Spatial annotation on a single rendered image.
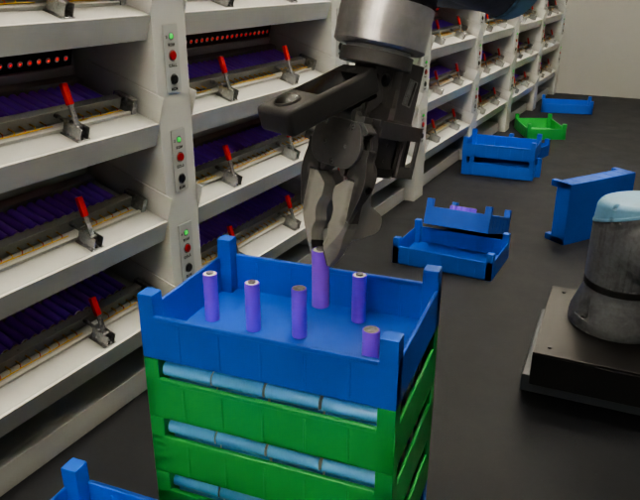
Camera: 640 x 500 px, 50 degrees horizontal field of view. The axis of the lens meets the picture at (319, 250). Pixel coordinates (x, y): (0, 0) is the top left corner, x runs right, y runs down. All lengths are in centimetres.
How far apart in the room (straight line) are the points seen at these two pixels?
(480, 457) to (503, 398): 21
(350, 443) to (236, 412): 13
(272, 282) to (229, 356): 20
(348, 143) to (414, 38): 11
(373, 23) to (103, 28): 66
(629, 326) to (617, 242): 17
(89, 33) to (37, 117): 16
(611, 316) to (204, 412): 90
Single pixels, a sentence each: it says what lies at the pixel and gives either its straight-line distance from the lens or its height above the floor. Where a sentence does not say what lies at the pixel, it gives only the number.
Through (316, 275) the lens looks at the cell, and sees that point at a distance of 70.
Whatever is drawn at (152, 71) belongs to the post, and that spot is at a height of 64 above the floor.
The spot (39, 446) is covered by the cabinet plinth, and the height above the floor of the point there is 4.
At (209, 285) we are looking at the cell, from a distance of 86.
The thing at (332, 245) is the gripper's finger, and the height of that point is 56.
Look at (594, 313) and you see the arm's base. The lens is 149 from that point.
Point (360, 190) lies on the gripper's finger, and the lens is 65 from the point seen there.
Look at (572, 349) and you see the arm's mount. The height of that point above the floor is 13.
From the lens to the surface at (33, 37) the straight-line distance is 114.
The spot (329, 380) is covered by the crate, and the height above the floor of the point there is 42.
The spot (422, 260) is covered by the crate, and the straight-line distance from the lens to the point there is 205.
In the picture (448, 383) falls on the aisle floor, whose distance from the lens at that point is 152.
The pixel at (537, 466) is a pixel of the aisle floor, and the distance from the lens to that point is 134.
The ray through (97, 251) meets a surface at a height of 36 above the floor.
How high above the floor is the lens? 81
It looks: 22 degrees down
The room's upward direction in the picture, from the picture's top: straight up
